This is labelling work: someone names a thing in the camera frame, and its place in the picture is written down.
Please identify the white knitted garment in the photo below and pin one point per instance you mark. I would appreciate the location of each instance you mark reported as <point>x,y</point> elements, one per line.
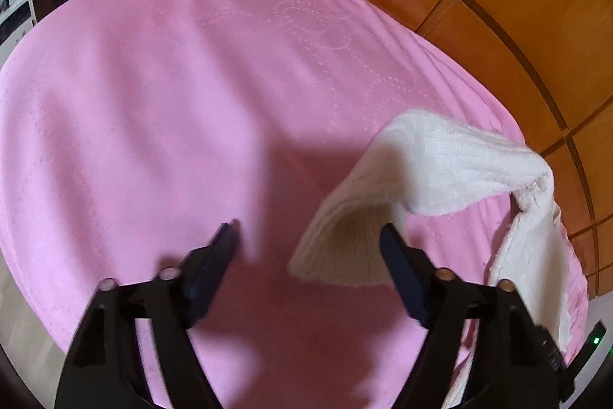
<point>455,169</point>

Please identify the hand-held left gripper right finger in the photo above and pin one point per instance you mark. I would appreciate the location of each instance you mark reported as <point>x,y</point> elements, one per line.
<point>404,275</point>

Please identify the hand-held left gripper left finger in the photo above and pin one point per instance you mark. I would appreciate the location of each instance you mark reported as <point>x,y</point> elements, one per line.
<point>215,265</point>

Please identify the pink bed sheet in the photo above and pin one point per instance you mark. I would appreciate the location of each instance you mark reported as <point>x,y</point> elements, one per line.
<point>167,126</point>

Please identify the white cabinet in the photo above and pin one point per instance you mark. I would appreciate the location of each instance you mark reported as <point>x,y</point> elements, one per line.
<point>17,13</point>

